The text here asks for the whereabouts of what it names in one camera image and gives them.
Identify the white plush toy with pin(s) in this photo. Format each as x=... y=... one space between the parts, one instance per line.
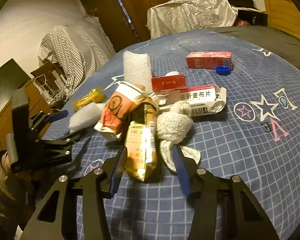
x=173 y=123

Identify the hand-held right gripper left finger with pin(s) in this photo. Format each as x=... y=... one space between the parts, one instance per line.
x=118 y=170

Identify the blue bottle cap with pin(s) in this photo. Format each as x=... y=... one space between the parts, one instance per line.
x=223 y=70

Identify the red cigarette box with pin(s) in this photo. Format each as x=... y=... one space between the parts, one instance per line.
x=168 y=82

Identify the white round lid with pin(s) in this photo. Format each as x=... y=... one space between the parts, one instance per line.
x=172 y=74

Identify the black television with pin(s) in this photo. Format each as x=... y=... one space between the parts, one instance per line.
x=5 y=77

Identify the white foam wrap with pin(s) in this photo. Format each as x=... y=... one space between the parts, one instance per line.
x=85 y=118

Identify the wooden chair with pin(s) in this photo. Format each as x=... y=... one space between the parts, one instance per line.
x=46 y=71

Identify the shiny white cloth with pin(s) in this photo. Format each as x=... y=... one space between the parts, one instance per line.
x=190 y=12

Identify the white medicine box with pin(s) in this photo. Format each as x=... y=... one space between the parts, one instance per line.
x=202 y=100

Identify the yellow plastic wrapper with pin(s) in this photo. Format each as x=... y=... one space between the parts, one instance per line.
x=90 y=97

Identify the striped grey cloth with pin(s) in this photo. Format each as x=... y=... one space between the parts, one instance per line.
x=75 y=47

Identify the grey blanket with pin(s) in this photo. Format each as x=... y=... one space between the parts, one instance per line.
x=277 y=42

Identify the dark wooden door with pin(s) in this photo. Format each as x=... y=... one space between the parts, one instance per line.
x=107 y=12

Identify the white foam sheet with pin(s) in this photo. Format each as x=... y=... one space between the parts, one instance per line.
x=137 y=67

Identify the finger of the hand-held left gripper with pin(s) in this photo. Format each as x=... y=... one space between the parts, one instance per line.
x=58 y=115
x=62 y=143

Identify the long red carton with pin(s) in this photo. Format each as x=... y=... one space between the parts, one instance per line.
x=208 y=59

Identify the wooden headboard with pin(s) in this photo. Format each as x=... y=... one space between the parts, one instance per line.
x=287 y=12

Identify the crushed orange print paper cup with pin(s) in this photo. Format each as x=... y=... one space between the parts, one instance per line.
x=117 y=110

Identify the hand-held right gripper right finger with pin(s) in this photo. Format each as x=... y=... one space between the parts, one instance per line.
x=181 y=173

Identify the golden snack packet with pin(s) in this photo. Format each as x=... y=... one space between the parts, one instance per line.
x=141 y=150

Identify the wooden dresser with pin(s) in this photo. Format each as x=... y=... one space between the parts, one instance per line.
x=2 y=120

